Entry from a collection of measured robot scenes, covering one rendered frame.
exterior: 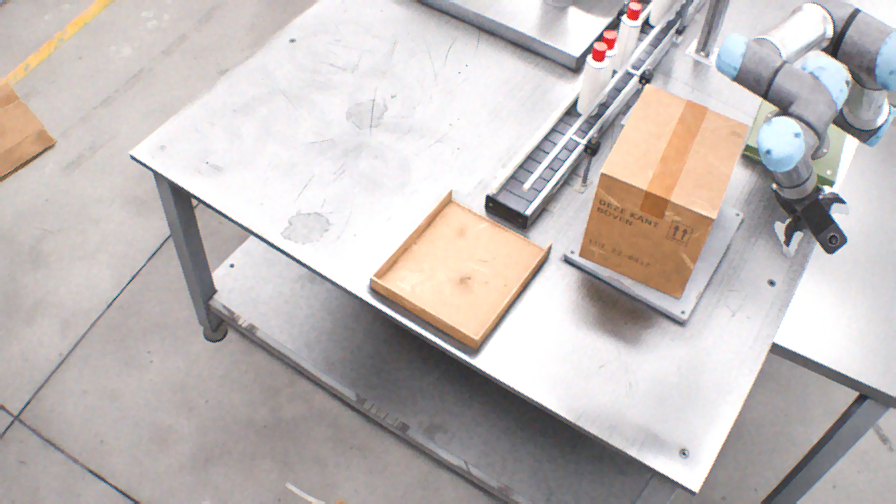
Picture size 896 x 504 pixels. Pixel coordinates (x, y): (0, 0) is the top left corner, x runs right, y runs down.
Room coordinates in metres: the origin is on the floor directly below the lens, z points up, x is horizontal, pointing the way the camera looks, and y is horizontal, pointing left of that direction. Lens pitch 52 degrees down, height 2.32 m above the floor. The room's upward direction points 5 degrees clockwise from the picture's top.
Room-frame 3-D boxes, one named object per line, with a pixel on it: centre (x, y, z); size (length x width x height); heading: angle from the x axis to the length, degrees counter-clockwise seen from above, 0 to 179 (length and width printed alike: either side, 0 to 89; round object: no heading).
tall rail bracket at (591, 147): (1.38, -0.28, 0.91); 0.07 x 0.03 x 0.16; 60
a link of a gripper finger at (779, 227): (0.98, -0.61, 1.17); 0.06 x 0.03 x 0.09; 24
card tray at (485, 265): (1.10, -0.03, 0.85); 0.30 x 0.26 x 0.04; 150
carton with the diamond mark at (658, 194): (1.24, -0.45, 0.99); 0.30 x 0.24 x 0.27; 157
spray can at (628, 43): (1.75, -0.41, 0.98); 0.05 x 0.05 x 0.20
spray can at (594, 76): (1.58, -0.31, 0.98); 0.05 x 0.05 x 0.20
